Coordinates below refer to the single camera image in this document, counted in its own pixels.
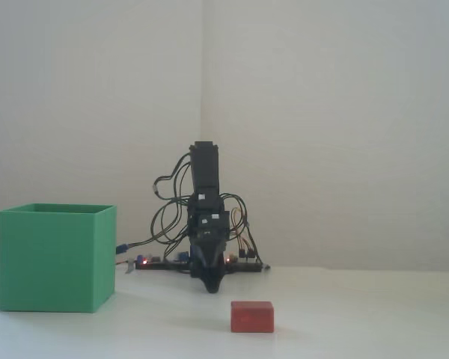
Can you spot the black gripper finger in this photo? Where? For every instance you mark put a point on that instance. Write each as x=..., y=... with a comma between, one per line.
x=201, y=265
x=219, y=265

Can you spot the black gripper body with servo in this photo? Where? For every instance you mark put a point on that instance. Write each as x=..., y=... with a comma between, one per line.
x=207, y=237

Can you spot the red rectangular block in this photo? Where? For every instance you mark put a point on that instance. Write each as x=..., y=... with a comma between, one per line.
x=252, y=317

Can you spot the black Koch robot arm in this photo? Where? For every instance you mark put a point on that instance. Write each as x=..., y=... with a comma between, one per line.
x=206, y=168

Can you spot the green square plastic bin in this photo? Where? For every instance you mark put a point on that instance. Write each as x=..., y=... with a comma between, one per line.
x=45, y=261

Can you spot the blue circuit board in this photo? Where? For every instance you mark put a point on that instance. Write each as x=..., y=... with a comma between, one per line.
x=181, y=257

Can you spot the grey table clamp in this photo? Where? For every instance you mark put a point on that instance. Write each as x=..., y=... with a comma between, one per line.
x=129, y=266

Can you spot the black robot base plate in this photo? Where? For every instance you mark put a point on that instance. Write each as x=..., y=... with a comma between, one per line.
x=161, y=265

